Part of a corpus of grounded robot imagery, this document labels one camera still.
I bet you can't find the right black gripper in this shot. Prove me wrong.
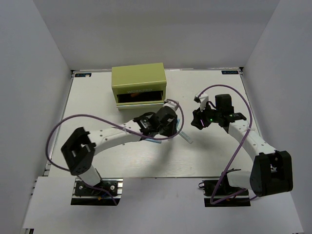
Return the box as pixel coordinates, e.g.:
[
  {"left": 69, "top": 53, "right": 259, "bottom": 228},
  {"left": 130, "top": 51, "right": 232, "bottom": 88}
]
[{"left": 191, "top": 100, "right": 222, "bottom": 130}]

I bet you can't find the drawer of chest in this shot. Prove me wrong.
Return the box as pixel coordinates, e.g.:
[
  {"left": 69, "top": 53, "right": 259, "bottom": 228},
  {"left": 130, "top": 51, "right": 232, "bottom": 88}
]
[{"left": 116, "top": 91, "right": 164, "bottom": 110}]

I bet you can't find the green metal drawer chest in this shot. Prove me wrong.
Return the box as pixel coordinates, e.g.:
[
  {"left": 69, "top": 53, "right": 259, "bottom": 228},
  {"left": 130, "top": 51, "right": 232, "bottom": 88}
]
[{"left": 111, "top": 63, "right": 167, "bottom": 102}]

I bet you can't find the blue capped highlighter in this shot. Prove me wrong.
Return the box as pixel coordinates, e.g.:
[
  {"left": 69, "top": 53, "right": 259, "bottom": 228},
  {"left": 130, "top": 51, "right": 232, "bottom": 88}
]
[{"left": 176, "top": 118, "right": 181, "bottom": 133}]

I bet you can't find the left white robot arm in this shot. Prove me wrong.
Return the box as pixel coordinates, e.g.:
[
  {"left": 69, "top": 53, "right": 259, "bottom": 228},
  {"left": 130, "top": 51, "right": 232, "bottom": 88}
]
[{"left": 61, "top": 106, "right": 177, "bottom": 195}]

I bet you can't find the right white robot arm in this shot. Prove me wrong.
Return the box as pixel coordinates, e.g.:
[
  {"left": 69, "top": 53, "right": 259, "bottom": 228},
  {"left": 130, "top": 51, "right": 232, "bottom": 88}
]
[{"left": 191, "top": 93, "right": 293, "bottom": 197}]

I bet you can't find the green capped highlighter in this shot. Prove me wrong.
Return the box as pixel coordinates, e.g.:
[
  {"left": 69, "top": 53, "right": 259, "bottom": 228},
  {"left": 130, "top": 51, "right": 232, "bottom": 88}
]
[{"left": 179, "top": 131, "right": 193, "bottom": 144}]

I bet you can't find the blue uncapped highlighter pen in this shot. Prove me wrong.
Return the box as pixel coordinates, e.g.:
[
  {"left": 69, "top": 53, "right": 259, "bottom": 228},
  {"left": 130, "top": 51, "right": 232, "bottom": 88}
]
[{"left": 144, "top": 138, "right": 162, "bottom": 144}]

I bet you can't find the right blue corner label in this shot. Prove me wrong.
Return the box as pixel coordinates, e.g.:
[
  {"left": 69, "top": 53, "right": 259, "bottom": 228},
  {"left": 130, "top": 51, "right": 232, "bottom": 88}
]
[{"left": 221, "top": 70, "right": 239, "bottom": 75}]

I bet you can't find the blue corner label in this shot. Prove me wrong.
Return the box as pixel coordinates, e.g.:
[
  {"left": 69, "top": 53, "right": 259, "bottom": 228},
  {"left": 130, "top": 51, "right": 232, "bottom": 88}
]
[
  {"left": 75, "top": 73, "right": 92, "bottom": 78},
  {"left": 221, "top": 70, "right": 239, "bottom": 75}
]

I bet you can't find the left blue corner label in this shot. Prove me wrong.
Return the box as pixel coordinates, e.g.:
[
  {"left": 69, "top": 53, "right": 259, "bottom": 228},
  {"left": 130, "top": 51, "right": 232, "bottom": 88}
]
[{"left": 75, "top": 73, "right": 92, "bottom": 78}]

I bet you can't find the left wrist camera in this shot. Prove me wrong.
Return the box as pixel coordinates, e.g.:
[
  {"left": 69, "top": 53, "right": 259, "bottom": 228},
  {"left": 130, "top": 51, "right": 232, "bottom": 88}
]
[{"left": 162, "top": 99, "right": 179, "bottom": 112}]

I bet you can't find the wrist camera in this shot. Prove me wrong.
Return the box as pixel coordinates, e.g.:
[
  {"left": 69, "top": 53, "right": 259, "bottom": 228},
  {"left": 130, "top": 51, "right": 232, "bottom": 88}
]
[
  {"left": 194, "top": 92, "right": 209, "bottom": 112},
  {"left": 162, "top": 99, "right": 179, "bottom": 112}
]

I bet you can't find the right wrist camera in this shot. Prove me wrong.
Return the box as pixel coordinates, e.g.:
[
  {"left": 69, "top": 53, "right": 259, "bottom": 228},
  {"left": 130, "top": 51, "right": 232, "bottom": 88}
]
[{"left": 194, "top": 92, "right": 209, "bottom": 112}]

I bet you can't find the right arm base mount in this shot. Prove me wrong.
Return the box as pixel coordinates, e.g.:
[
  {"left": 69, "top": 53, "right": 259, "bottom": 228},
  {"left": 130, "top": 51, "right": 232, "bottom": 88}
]
[{"left": 198, "top": 179, "right": 251, "bottom": 208}]

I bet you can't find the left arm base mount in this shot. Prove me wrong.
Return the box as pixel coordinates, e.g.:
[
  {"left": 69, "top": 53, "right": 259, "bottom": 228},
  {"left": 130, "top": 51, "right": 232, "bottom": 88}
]
[{"left": 71, "top": 178, "right": 123, "bottom": 206}]

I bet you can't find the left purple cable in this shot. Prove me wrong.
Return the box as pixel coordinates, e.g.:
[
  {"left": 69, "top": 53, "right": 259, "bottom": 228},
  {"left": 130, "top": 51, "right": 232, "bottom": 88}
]
[{"left": 45, "top": 98, "right": 184, "bottom": 205}]

